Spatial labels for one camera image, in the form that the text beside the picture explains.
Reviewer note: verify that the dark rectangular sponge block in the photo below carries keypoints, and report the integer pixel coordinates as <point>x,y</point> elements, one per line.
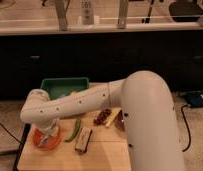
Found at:
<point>83,140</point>

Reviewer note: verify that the clear white gripper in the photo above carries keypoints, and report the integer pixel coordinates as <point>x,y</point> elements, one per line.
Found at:
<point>47,131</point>

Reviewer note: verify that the red bowl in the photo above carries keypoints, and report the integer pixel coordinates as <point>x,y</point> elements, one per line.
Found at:
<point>46,142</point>

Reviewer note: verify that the dark round plate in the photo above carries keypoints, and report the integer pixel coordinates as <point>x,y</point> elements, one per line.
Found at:
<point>119,122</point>

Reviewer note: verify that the green plastic bin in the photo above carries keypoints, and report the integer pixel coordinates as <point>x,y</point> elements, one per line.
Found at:
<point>60,87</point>

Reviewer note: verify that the white remote on stand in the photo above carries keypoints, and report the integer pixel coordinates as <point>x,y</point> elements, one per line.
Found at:
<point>87,12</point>

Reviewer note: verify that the blue black floor device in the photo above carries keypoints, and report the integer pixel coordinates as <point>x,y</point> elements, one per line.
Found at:
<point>194,99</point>

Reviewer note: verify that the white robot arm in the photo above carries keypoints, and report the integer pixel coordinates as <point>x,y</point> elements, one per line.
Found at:
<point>148,111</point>

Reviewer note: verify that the dark red grape bunch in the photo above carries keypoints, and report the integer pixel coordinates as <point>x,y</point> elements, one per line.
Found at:
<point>102,117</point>

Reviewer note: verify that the green bean pod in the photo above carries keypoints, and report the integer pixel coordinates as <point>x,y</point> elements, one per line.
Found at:
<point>75,131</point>

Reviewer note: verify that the pale yellow stick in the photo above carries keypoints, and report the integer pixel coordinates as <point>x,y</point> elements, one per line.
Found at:
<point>112,117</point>

